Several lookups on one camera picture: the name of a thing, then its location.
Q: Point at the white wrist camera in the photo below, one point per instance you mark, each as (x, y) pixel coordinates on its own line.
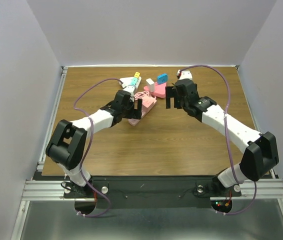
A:
(185, 74)
(131, 89)

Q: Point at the aluminium frame rail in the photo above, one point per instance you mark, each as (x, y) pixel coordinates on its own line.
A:
(52, 116)

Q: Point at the pink cube adapter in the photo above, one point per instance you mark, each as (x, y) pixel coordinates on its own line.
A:
(148, 103)

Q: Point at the pink triangular power strip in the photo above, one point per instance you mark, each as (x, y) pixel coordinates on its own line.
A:
(159, 90)

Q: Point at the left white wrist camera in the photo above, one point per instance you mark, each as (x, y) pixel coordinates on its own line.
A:
(131, 89)

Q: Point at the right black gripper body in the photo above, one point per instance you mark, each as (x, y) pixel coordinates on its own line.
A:
(195, 87)

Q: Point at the blue plug adapter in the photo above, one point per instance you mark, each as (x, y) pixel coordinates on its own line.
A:
(162, 78)

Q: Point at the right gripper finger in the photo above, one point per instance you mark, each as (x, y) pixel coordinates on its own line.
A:
(170, 93)
(178, 98)

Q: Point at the white cube charger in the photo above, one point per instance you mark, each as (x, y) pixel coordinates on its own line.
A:
(150, 85)

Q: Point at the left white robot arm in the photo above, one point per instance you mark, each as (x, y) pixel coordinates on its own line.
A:
(71, 140)

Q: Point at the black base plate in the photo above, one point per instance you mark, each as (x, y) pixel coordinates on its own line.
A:
(141, 192)

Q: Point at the white triangular power strip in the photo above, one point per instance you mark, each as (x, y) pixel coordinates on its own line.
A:
(125, 80)

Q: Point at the pink long power strip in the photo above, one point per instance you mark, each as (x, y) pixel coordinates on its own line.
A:
(134, 122)

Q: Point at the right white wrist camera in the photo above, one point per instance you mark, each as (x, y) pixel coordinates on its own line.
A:
(185, 74)

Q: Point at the yellow usb charger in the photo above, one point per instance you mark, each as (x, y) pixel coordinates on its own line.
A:
(137, 75)

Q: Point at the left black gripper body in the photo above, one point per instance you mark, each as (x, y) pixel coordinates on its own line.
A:
(128, 111)

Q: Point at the teal usb charger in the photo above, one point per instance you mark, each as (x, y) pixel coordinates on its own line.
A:
(134, 82)

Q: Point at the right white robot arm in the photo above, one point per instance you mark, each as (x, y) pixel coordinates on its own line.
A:
(260, 152)

